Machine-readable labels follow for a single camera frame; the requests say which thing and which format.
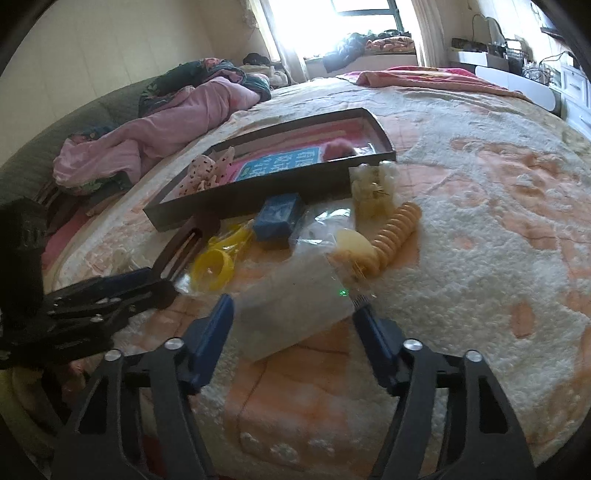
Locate clear bag with earrings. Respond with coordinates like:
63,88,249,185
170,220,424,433
232,253,370,361

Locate dark jacket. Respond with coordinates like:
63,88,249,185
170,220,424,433
322,32,372,72

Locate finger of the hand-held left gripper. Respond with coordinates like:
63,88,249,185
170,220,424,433
46,302,155,363
44,267,180,319

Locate cream oval hair clip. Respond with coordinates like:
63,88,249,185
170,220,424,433
336,228,378,274

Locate cream curtain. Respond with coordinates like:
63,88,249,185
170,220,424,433
410,0,445,68

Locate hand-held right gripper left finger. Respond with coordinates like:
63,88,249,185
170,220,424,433
51,293,236,480

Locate small blue box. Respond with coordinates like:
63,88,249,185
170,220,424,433
253,193,304,251

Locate pink fluffy pompom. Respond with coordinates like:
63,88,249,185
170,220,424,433
323,141,357,163

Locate white desk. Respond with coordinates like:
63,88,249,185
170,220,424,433
447,46,563,114

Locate pink and blue picture book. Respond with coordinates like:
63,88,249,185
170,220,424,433
222,117,385,185

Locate window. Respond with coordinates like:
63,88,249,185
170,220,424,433
262,0,416,62

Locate polka-dot clear pouch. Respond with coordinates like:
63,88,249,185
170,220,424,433
177,147,237,200

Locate dark floral quilt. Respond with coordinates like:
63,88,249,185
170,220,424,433
137,58,273,117

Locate shallow brown cardboard box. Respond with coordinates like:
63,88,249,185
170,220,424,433
143,107,397,233

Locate small clear plastic bag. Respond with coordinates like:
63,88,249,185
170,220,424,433
290,205,357,256

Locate green padded headboard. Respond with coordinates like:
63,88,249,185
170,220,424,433
0,78,155,206

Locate standing mirror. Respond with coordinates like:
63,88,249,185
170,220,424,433
481,15,507,48

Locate red patterned blanket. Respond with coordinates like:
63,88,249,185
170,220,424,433
355,65,525,100

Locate white claw hair clip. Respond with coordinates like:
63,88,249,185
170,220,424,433
348,161,402,223

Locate floral cushion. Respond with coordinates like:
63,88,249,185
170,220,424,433
368,36,417,55

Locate white drawer cabinet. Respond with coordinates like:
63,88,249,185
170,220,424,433
560,62,591,141

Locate sheer white curtain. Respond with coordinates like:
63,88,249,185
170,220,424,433
247,0,308,85

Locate brown hair clip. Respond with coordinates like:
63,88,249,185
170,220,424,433
151,216,223,283

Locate pink quilt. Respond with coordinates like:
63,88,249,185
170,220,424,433
52,76,260,186

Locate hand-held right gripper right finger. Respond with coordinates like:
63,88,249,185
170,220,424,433
353,307,539,480

